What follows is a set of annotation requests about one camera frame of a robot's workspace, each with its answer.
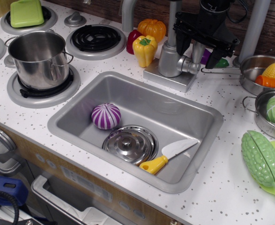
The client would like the steel two-handled pan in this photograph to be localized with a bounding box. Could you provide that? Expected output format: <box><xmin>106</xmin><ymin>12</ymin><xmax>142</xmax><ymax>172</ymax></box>
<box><xmin>242</xmin><ymin>89</ymin><xmax>275</xmax><ymax>138</ymax></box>

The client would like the black cable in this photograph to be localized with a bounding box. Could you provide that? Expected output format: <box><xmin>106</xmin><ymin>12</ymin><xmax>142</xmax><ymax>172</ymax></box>
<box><xmin>0</xmin><ymin>189</ymin><xmax>19</xmax><ymax>225</ymax></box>

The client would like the blue clamp tool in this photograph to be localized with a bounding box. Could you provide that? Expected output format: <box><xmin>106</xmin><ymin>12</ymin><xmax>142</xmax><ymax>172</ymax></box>
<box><xmin>0</xmin><ymin>176</ymin><xmax>29</xmax><ymax>212</ymax></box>

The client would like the purple toy eggplant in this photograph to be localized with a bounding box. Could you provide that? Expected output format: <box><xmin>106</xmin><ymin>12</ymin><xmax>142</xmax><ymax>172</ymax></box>
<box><xmin>190</xmin><ymin>48</ymin><xmax>230</xmax><ymax>68</ymax></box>

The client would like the silver faucet lever handle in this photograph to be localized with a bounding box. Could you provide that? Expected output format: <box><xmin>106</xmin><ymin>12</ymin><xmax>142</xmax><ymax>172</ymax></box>
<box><xmin>192</xmin><ymin>41</ymin><xmax>205</xmax><ymax>64</ymax></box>

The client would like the grey left support post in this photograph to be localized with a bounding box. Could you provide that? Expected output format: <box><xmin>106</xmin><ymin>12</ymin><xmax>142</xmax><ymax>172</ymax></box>
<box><xmin>121</xmin><ymin>0</ymin><xmax>137</xmax><ymax>32</ymax></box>

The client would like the steel saucepan with handle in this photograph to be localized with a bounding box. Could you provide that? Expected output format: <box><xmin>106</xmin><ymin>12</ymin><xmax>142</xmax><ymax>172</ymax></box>
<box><xmin>201</xmin><ymin>55</ymin><xmax>275</xmax><ymax>95</ymax></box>

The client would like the stainless steel pot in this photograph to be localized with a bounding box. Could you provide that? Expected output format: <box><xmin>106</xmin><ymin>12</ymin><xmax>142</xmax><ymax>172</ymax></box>
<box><xmin>5</xmin><ymin>31</ymin><xmax>74</xmax><ymax>90</ymax></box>

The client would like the grey support post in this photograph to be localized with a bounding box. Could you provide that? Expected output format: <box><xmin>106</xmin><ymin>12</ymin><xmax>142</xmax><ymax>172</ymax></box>
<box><xmin>233</xmin><ymin>0</ymin><xmax>271</xmax><ymax>68</ymax></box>
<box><xmin>121</xmin><ymin>0</ymin><xmax>137</xmax><ymax>32</ymax></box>

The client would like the back right stove burner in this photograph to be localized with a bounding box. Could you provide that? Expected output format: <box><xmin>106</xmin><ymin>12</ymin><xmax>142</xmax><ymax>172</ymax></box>
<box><xmin>66</xmin><ymin>24</ymin><xmax>126</xmax><ymax>60</ymax></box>

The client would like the purple white toy onion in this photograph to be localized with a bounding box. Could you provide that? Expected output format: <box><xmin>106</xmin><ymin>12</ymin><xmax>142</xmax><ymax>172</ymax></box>
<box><xmin>91</xmin><ymin>103</ymin><xmax>121</xmax><ymax>130</ymax></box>

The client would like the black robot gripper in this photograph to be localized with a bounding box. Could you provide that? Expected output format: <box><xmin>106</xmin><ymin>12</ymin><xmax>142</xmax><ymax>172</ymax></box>
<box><xmin>173</xmin><ymin>0</ymin><xmax>239</xmax><ymax>69</ymax></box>

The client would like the yellow handled toy knife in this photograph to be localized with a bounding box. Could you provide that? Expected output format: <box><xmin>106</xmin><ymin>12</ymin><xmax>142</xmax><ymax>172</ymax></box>
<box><xmin>139</xmin><ymin>139</ymin><xmax>198</xmax><ymax>175</ymax></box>

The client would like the silver toy faucet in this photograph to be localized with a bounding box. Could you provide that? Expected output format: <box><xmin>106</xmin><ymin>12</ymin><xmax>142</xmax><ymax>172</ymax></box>
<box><xmin>143</xmin><ymin>0</ymin><xmax>201</xmax><ymax>93</ymax></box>

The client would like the small silver stove knob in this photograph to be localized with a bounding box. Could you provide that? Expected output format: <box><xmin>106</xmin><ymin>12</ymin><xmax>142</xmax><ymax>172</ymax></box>
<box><xmin>4</xmin><ymin>55</ymin><xmax>15</xmax><ymax>68</ymax></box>

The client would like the green plastic cutting board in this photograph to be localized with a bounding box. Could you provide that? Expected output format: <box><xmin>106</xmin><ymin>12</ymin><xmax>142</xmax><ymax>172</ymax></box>
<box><xmin>10</xmin><ymin>0</ymin><xmax>44</xmax><ymax>28</ymax></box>

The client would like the back left stove burner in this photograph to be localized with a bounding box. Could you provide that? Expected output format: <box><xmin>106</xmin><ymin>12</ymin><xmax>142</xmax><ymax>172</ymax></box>
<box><xmin>0</xmin><ymin>6</ymin><xmax>58</xmax><ymax>36</ymax></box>

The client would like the orange toy pumpkin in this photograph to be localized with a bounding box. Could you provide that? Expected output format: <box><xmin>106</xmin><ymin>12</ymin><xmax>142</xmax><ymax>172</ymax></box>
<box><xmin>137</xmin><ymin>19</ymin><xmax>167</xmax><ymax>43</ymax></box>

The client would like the yellow toy bell pepper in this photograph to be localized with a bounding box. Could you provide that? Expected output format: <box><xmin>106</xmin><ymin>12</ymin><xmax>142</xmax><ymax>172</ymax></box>
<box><xmin>132</xmin><ymin>35</ymin><xmax>158</xmax><ymax>68</ymax></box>

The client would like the silver toy sink basin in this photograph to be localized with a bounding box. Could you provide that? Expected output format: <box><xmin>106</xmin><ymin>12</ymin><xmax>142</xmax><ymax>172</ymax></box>
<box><xmin>48</xmin><ymin>72</ymin><xmax>223</xmax><ymax>193</ymax></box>

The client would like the silver oven door handle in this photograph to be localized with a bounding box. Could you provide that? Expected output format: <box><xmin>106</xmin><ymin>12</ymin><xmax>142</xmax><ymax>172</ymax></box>
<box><xmin>31</xmin><ymin>175</ymin><xmax>120</xmax><ymax>225</ymax></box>

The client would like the silver round front knob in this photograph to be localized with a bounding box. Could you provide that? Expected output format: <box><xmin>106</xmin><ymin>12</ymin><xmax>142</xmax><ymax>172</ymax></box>
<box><xmin>0</xmin><ymin>130</ymin><xmax>17</xmax><ymax>155</ymax></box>

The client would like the green toy bitter melon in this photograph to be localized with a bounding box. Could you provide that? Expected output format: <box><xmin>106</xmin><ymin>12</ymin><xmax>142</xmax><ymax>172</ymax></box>
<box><xmin>241</xmin><ymin>130</ymin><xmax>275</xmax><ymax>188</ymax></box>

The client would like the grey right support post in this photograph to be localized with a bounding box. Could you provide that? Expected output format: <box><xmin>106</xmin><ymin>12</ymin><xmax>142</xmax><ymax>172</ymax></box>
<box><xmin>233</xmin><ymin>0</ymin><xmax>271</xmax><ymax>68</ymax></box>

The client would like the red toy pepper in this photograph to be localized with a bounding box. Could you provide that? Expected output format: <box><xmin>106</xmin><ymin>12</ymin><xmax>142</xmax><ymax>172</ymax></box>
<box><xmin>126</xmin><ymin>30</ymin><xmax>142</xmax><ymax>54</ymax></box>

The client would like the orange toy carrot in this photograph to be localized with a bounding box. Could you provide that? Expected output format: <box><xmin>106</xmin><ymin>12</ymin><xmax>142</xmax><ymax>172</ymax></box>
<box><xmin>255</xmin><ymin>75</ymin><xmax>275</xmax><ymax>88</ymax></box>

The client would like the steel pot lid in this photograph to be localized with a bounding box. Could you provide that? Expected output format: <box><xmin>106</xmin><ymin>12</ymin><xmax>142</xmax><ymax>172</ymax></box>
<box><xmin>102</xmin><ymin>125</ymin><xmax>159</xmax><ymax>166</ymax></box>

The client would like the front stove burner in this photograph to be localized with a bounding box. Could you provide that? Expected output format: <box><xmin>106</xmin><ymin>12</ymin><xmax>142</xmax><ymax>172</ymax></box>
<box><xmin>7</xmin><ymin>66</ymin><xmax>81</xmax><ymax>109</ymax></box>

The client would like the yellow toy corn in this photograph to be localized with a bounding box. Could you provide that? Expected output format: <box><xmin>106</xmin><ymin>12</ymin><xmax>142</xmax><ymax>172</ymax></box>
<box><xmin>262</xmin><ymin>63</ymin><xmax>275</xmax><ymax>79</ymax></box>

